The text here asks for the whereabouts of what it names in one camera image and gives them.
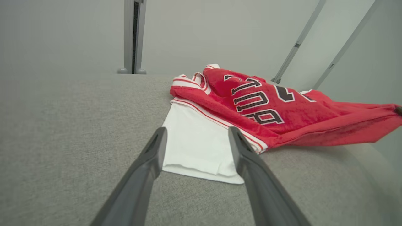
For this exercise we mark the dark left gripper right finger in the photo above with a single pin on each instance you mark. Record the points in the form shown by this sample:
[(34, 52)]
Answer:
[(263, 194)]

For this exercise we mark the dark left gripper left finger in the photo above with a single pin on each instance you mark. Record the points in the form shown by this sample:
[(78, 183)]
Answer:
[(138, 188)]

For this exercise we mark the red jersey shirt white sleeves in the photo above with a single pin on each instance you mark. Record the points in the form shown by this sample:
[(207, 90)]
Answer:
[(251, 106)]

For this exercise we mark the grey rounded post cap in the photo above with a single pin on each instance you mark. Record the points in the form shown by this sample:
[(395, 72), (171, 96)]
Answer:
[(141, 71), (122, 71)]

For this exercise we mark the grey metal partition post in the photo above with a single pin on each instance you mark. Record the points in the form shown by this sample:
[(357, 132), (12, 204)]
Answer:
[(128, 34)]

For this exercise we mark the grey metal wall rail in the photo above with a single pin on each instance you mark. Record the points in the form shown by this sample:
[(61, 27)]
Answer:
[(345, 45), (298, 40)]

